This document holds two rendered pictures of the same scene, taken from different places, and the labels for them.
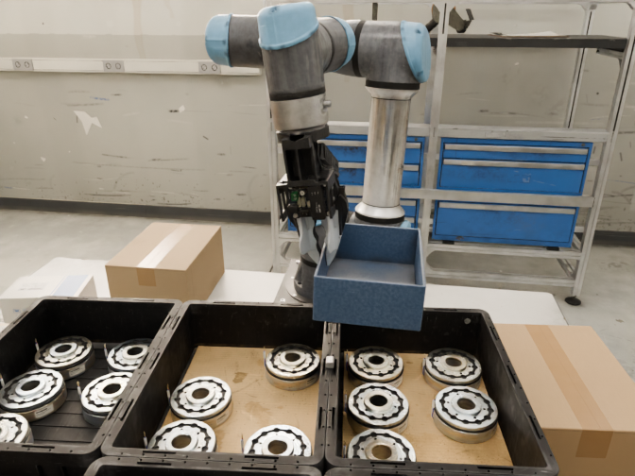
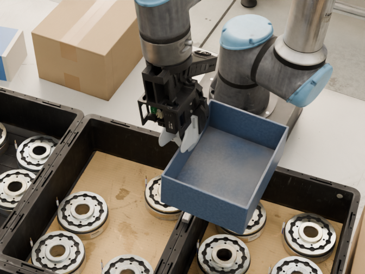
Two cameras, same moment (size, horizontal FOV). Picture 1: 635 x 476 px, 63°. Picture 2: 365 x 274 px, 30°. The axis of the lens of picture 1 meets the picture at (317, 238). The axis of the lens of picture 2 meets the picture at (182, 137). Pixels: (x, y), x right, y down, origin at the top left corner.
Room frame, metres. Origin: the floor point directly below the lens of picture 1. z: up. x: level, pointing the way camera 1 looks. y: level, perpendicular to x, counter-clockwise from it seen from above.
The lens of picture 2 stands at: (-0.05, -0.21, 1.97)
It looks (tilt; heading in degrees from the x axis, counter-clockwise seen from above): 47 degrees down; 16
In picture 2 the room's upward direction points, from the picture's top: 2 degrees clockwise
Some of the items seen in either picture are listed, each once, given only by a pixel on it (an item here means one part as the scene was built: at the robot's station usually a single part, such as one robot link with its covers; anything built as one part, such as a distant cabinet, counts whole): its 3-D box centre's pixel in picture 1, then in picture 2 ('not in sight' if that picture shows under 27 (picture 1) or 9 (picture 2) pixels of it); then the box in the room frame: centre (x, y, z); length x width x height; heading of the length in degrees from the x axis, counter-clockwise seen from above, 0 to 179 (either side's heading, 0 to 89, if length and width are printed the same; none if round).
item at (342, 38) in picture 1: (311, 44); not in sight; (0.80, 0.01, 1.42); 0.11 x 0.11 x 0.08; 67
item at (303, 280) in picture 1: (322, 269); (240, 82); (1.19, -0.01, 0.85); 0.15 x 0.15 x 0.10
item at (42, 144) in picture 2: (135, 351); (39, 151); (0.82, 0.35, 0.86); 0.05 x 0.05 x 0.01
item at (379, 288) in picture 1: (370, 270); (225, 163); (0.71, -0.08, 1.10); 0.20 x 0.15 x 0.07; 172
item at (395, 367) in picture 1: (375, 363); (240, 213); (0.79, -0.11, 0.86); 0.10 x 0.10 x 0.01
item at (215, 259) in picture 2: (378, 401); (224, 255); (0.68, -0.10, 0.86); 0.05 x 0.05 x 0.01
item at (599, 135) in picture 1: (433, 129); not in sight; (2.62, -0.59, 0.91); 1.70 x 0.10 x 0.05; 81
